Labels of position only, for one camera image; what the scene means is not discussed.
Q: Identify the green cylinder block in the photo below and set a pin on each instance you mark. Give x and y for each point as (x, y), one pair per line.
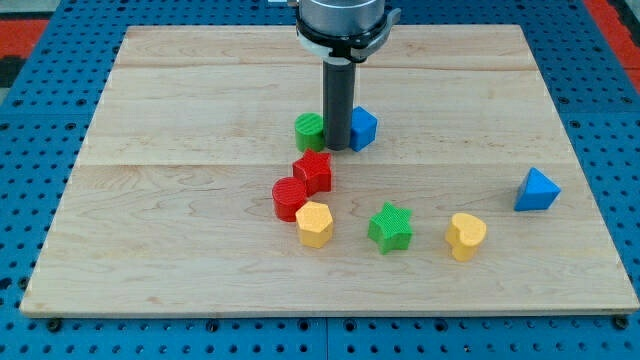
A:
(309, 132)

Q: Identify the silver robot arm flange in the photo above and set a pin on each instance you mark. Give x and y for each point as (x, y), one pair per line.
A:
(344, 31)

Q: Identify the blue cube block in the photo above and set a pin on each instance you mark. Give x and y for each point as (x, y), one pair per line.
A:
(363, 129)

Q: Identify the light wooden board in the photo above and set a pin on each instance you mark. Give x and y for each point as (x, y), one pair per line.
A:
(168, 211)

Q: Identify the red star block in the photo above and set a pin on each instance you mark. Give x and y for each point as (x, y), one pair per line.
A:
(314, 170)

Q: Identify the red cylinder block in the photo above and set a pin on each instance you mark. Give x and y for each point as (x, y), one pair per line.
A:
(289, 195)

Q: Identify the yellow hexagon block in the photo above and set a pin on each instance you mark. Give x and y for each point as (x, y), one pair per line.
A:
(314, 224)

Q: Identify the green star block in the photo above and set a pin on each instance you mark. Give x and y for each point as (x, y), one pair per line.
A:
(390, 228)

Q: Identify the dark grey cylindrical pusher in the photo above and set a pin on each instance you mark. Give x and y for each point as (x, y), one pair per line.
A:
(338, 98)

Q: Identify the yellow heart block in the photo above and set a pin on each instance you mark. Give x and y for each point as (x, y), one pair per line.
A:
(464, 234)

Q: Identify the blue triangle block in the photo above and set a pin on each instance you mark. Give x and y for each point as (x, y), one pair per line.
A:
(536, 192)

